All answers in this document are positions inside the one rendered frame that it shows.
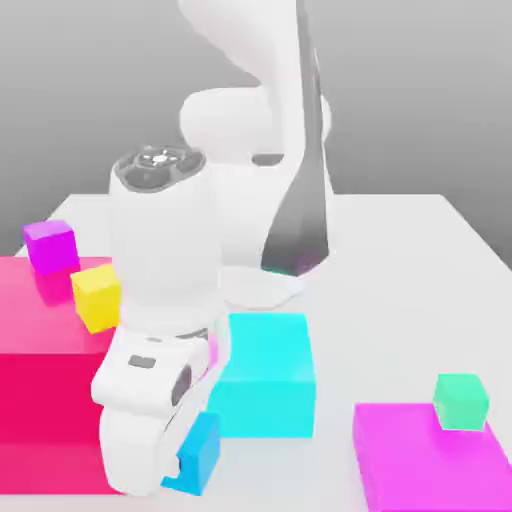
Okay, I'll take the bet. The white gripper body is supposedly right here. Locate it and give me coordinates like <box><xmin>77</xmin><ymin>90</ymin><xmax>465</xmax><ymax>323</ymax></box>
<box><xmin>98</xmin><ymin>405</ymin><xmax>198</xmax><ymax>498</ymax></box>

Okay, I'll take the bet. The small blue cube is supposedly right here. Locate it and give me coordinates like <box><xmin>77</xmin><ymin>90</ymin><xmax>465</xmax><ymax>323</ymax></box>
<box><xmin>160</xmin><ymin>411</ymin><xmax>222</xmax><ymax>498</ymax></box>

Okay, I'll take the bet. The small yellow cube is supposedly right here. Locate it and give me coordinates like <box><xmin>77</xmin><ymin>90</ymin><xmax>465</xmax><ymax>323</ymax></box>
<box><xmin>70</xmin><ymin>263</ymin><xmax>122</xmax><ymax>335</ymax></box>

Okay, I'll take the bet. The small purple cube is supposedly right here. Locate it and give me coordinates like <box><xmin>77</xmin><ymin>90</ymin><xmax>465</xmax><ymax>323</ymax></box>
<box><xmin>22</xmin><ymin>218</ymin><xmax>81</xmax><ymax>277</ymax></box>

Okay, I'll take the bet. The small green cube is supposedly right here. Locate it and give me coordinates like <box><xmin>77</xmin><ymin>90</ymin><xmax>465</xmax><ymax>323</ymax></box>
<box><xmin>432</xmin><ymin>372</ymin><xmax>490</xmax><ymax>432</ymax></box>

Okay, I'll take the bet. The large pink box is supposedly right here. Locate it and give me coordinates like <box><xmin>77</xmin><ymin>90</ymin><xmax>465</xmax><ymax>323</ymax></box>
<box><xmin>0</xmin><ymin>255</ymin><xmax>124</xmax><ymax>497</ymax></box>

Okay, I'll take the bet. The large cyan box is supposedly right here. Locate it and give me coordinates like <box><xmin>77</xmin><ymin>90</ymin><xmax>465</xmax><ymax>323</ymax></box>
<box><xmin>206</xmin><ymin>312</ymin><xmax>318</xmax><ymax>440</ymax></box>

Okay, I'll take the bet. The large magenta box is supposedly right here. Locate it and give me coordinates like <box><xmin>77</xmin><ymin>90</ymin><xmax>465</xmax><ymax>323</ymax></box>
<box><xmin>352</xmin><ymin>402</ymin><xmax>512</xmax><ymax>512</ymax></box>

